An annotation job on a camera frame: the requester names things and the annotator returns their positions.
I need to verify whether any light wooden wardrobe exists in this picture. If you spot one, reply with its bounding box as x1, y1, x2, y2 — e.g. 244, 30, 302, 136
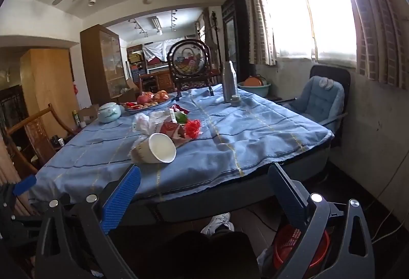
20, 48, 81, 139

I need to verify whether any checked curtain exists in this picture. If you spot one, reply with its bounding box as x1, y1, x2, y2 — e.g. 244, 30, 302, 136
242, 0, 277, 66
332, 0, 409, 91

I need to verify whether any steel vacuum flask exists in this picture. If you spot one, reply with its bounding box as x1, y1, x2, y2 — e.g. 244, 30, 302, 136
222, 61, 237, 103

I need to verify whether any white hanging cloth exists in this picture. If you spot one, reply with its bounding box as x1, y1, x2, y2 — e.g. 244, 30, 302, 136
142, 39, 205, 63

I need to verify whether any bright window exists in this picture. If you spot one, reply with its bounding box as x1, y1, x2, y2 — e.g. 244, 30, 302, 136
259, 0, 357, 63

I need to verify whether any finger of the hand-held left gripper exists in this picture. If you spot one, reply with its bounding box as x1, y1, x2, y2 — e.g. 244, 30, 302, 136
12, 175, 37, 196

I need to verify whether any red snack bag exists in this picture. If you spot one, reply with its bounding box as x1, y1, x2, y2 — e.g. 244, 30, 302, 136
160, 121, 192, 147

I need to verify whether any green plastic basin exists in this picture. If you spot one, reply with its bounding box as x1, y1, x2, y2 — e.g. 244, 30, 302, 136
238, 81, 271, 97

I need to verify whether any grey plastic bag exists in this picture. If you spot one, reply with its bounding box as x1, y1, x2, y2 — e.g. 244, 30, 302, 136
256, 247, 279, 271

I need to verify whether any white crumpled plastic bag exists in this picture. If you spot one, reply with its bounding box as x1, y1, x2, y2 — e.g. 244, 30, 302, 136
132, 111, 167, 136

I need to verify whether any black chair with blue cushion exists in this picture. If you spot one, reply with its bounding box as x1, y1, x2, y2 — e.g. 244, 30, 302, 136
275, 66, 351, 146

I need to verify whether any blue fruit plate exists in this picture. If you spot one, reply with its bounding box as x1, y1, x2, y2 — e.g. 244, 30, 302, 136
123, 94, 175, 112

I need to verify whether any red pomegranate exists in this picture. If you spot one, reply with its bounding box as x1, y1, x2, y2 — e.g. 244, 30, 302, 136
137, 92, 154, 106

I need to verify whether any red crumpled wrapper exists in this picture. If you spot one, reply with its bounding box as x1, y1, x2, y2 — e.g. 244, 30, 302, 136
185, 119, 202, 140

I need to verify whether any pale green ceramic jar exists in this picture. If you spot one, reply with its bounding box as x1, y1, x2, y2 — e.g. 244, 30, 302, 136
97, 102, 122, 124

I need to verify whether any white paper cup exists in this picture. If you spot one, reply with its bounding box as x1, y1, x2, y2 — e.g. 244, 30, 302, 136
129, 133, 177, 165

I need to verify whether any wooden glass display cabinet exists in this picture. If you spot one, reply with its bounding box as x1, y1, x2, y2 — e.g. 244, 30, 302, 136
80, 24, 129, 104

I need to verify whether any white shoe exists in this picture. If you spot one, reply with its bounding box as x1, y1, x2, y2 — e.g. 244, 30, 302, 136
201, 213, 235, 237

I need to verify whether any dark grey table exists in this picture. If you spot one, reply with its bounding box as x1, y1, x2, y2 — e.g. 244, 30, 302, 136
124, 138, 331, 225

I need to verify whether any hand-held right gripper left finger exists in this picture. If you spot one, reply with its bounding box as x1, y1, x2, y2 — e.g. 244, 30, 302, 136
35, 165, 142, 279

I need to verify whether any red mesh waste basket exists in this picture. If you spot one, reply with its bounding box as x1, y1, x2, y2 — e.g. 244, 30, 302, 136
273, 224, 330, 272

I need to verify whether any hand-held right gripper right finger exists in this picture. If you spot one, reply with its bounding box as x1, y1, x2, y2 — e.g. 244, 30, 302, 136
268, 162, 375, 279

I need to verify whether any curved wooden armchair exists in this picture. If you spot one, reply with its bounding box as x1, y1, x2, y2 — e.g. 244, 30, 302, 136
3, 103, 78, 178

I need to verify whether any dark wooden cabinet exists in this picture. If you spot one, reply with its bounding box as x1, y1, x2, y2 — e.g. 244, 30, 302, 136
221, 0, 256, 85

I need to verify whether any blue striped tablecloth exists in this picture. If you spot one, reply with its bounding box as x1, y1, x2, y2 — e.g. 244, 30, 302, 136
29, 84, 334, 203

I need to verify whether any brown cardboard box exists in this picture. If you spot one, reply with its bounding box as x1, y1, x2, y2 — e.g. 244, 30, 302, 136
78, 105, 100, 125

